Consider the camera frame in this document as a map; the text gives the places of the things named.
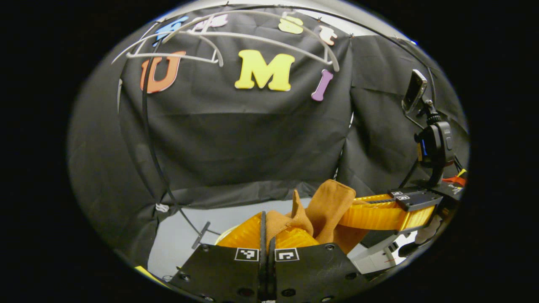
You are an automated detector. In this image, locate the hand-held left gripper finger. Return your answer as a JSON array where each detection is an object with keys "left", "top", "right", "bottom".
[
  {"left": 168, "top": 210, "right": 267, "bottom": 302},
  {"left": 267, "top": 227, "right": 373, "bottom": 302}
]

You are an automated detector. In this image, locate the brown jacket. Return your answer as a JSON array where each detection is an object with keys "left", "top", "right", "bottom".
[{"left": 265, "top": 180, "right": 371, "bottom": 255}]

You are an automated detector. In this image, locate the white plastic clothes hanger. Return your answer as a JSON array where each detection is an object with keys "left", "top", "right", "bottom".
[
  {"left": 112, "top": 32, "right": 224, "bottom": 68},
  {"left": 162, "top": 9, "right": 340, "bottom": 73}
]

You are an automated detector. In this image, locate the black clothes rack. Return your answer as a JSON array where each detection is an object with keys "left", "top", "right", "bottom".
[{"left": 141, "top": 4, "right": 436, "bottom": 250}]

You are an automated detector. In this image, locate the black backdrop cloth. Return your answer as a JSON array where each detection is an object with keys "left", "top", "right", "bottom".
[{"left": 67, "top": 6, "right": 470, "bottom": 270}]

